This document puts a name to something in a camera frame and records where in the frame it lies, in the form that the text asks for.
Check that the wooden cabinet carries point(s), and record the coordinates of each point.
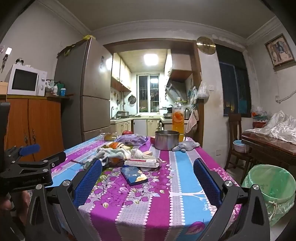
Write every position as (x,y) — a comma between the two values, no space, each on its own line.
(41,125)

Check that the light blue basin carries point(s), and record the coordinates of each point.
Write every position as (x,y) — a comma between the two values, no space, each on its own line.
(239,146)

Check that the framed wall picture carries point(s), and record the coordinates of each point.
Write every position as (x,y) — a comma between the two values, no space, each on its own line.
(279,51)

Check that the kitchen cabinets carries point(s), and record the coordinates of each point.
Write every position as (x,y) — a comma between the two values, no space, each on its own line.
(120,71)
(143,126)

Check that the kitchen window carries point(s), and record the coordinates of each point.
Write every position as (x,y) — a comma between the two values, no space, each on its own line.
(148,92)

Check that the brass wall clock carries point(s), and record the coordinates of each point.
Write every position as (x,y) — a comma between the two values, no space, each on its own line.
(205,45)

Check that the electric cooker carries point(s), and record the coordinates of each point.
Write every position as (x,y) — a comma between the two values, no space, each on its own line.
(122,114)

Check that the purple floral tablecloth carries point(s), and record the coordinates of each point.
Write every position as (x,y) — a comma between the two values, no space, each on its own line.
(185,166)

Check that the metal pot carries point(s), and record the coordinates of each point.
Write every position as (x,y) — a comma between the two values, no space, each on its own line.
(165,141)

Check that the purple plastic bag package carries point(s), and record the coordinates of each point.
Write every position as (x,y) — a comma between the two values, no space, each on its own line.
(131,139)

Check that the dark window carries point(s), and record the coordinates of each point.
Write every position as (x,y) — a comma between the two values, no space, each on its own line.
(233,88)

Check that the pink hanging towel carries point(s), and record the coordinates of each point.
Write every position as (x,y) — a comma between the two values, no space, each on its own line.
(192,122)

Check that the clutter pile by window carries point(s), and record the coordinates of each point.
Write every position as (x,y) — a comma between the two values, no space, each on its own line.
(259,114)

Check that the dark wooden table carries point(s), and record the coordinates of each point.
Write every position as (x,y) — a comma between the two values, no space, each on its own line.
(266,143)

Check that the upper kitchen cabinets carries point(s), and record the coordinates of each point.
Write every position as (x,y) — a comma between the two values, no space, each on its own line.
(120,71)

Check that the dark blue box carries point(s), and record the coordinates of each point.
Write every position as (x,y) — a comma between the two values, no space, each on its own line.
(133,175)

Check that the crumpled white cloth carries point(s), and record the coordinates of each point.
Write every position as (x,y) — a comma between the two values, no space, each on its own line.
(111,154)

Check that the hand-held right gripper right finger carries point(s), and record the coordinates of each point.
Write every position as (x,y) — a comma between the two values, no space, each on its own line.
(207,183)

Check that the silver refrigerator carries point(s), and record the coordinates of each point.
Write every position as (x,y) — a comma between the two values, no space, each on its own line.
(92,92)

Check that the blue cup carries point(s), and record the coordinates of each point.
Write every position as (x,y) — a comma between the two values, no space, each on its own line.
(62,92)

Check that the kitchen ceiling light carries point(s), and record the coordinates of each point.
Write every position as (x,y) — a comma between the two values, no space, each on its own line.
(150,59)

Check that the red box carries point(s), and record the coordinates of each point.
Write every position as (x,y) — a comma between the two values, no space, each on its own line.
(152,140)

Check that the orange juice bottle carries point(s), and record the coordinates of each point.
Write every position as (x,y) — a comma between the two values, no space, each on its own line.
(178,118)

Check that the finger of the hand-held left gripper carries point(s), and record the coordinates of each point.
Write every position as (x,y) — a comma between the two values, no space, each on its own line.
(29,150)
(55,158)

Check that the bin with green liner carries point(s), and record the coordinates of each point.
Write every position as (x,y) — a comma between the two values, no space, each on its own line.
(270,185)

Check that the white microwave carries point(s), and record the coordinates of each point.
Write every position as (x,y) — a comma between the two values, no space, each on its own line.
(23,80)

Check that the bread in plastic bag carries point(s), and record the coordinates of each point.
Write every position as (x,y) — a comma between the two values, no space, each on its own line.
(109,136)

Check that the red apple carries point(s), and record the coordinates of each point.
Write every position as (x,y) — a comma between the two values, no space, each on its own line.
(127,132)

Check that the hanging strainer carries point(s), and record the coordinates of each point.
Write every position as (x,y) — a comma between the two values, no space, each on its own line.
(132,99)

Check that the hanging clear plastic bag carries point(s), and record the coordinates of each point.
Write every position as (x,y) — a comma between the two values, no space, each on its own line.
(203,92)

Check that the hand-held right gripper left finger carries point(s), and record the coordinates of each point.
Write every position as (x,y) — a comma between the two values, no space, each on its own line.
(89,183)

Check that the range hood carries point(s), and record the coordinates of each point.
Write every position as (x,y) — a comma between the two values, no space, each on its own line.
(175,89)

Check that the white plastic sheet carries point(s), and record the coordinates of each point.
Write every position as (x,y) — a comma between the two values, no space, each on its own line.
(279,127)

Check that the white medicine box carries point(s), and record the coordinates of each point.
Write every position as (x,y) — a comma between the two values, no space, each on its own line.
(143,163)

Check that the steel kettle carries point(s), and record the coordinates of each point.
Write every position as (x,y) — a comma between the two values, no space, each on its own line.
(186,113)

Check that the grey stuffed toy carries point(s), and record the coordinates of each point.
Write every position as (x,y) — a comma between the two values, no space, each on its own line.
(187,145)

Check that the lower kitchen cabinets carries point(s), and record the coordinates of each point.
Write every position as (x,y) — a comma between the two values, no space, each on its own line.
(143,126)

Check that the wooden chair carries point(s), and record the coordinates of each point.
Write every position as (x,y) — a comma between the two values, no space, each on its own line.
(234,125)

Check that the crushed orange print paper cup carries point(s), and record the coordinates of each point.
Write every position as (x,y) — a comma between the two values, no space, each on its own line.
(113,145)

